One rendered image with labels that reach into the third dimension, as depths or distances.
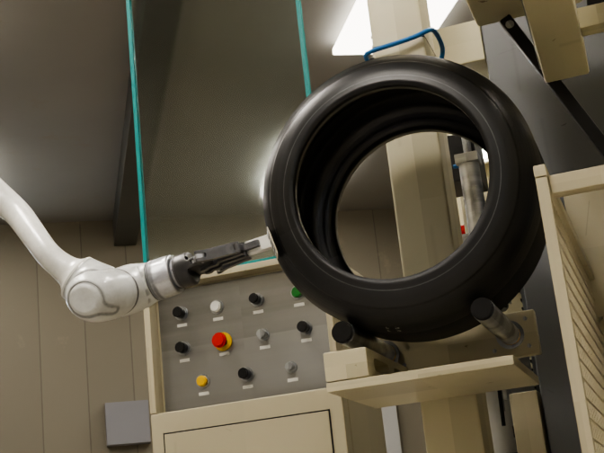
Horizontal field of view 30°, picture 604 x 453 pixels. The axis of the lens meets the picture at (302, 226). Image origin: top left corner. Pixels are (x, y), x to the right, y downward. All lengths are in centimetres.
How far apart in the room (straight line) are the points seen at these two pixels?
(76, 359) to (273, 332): 725
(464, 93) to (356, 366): 58
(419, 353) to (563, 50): 73
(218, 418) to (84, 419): 715
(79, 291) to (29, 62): 516
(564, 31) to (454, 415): 86
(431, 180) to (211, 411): 91
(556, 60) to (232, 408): 126
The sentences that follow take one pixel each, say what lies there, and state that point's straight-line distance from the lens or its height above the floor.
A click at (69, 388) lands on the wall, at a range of 1023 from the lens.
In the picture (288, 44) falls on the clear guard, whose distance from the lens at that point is 329.
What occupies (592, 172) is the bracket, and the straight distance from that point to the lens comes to 170.
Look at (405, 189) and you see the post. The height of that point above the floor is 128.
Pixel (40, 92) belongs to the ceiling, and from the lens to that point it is 783.
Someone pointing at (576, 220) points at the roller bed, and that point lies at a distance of 250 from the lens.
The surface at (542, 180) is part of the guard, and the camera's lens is 169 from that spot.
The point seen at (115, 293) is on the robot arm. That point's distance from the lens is 234.
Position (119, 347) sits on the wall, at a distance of 1030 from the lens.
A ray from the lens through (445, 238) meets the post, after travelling 260.
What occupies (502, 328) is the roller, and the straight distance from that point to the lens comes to 231.
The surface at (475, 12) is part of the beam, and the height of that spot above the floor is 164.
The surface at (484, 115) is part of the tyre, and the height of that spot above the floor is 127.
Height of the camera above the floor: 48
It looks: 16 degrees up
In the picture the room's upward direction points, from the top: 6 degrees counter-clockwise
